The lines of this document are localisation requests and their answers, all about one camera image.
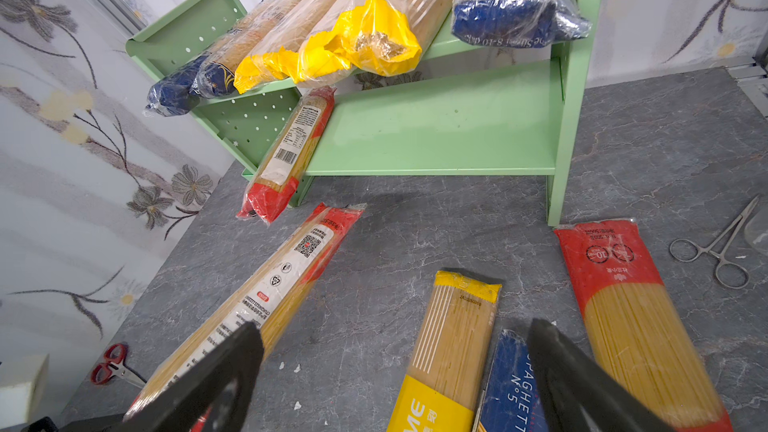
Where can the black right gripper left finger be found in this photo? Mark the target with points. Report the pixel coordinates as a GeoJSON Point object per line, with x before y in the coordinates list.
{"type": "Point", "coordinates": [218, 389]}

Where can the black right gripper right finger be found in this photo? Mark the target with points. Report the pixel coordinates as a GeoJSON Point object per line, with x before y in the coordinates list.
{"type": "Point", "coordinates": [576, 392]}

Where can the blue Barilla spaghetti box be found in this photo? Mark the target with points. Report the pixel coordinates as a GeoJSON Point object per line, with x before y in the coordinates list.
{"type": "Point", "coordinates": [510, 400]}

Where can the red spaghetti bag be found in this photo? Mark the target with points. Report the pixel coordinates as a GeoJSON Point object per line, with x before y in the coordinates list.
{"type": "Point", "coordinates": [268, 300]}
{"type": "Point", "coordinates": [633, 327]}

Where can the yellow striped spaghetti bag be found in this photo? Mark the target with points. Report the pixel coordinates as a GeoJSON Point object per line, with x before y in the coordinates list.
{"type": "Point", "coordinates": [442, 383]}

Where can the red spaghetti bag under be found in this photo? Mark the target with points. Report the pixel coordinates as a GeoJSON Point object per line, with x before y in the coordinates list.
{"type": "Point", "coordinates": [280, 173]}

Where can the blue clear spaghetti bag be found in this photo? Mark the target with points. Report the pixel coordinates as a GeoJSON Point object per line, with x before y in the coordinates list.
{"type": "Point", "coordinates": [176, 94]}

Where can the clear blue-end spaghetti bag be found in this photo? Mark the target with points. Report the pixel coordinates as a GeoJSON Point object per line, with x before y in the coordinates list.
{"type": "Point", "coordinates": [520, 24]}

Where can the blue brown spaghetti bag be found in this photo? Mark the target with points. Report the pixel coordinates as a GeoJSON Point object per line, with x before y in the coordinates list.
{"type": "Point", "coordinates": [216, 77]}

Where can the green wooden two-tier shelf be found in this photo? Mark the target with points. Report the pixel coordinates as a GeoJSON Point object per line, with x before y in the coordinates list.
{"type": "Point", "coordinates": [519, 120]}

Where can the steel surgical forceps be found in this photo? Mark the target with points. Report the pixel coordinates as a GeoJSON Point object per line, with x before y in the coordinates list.
{"type": "Point", "coordinates": [726, 273]}

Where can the red handled scissors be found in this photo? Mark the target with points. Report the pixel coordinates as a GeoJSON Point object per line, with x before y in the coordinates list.
{"type": "Point", "coordinates": [112, 365]}

